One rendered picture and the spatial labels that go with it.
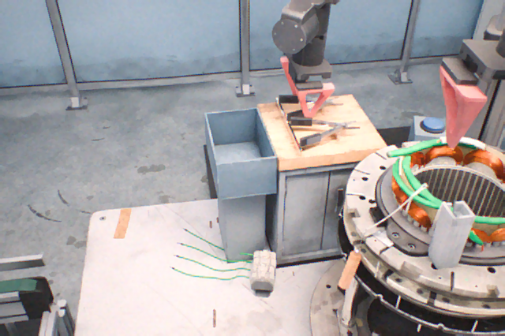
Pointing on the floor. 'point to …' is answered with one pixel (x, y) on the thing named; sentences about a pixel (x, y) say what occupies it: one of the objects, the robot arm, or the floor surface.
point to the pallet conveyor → (33, 299)
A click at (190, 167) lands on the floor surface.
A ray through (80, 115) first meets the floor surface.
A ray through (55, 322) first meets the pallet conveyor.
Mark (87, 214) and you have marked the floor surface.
